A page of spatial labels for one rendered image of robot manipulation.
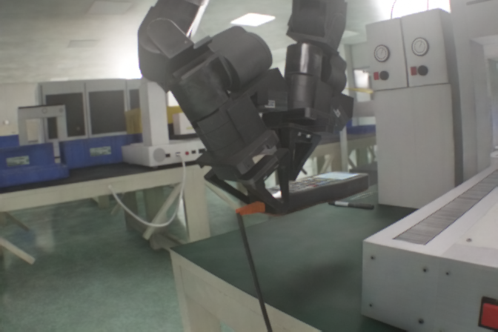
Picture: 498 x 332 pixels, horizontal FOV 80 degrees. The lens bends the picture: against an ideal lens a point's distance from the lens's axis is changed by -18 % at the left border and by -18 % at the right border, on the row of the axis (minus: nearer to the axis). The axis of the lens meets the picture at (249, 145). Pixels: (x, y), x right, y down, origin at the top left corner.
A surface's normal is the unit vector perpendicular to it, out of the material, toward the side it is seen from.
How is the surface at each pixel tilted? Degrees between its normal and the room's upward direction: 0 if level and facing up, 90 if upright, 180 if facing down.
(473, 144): 90
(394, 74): 90
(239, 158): 30
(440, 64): 90
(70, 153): 90
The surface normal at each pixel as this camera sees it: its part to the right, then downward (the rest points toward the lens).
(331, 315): -0.08, -0.99
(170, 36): 0.24, -0.35
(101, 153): 0.60, 0.01
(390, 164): -0.80, 0.11
